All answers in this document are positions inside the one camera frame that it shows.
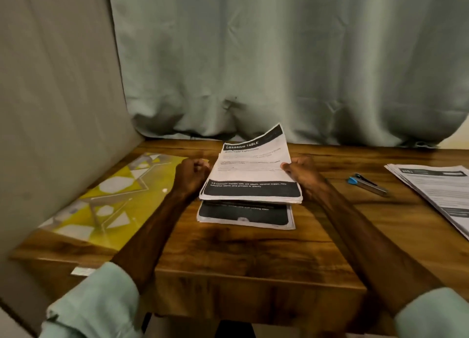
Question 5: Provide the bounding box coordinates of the person's right forearm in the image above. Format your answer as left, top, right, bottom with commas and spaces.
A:
311, 191, 469, 338

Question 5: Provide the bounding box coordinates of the blue pen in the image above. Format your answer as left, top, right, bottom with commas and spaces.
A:
346, 173, 389, 198

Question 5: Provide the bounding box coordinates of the person's right hand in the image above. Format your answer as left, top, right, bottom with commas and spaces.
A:
281, 155, 332, 205

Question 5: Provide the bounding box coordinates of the person's left hand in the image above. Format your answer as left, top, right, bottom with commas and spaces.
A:
172, 157, 212, 202

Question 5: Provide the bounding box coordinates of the yellow patterned folder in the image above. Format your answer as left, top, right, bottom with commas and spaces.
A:
37, 153, 188, 251

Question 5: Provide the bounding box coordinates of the person's left leg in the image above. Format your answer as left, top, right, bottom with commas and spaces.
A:
214, 321, 256, 338

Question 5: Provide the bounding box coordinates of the person's left forearm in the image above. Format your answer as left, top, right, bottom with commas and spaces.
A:
38, 191, 192, 338

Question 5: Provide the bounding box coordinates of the wash baby bottle paper stack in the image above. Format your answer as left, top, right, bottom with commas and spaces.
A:
195, 199, 297, 231

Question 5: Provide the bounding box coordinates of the pale green curtain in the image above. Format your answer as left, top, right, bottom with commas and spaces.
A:
108, 0, 469, 149

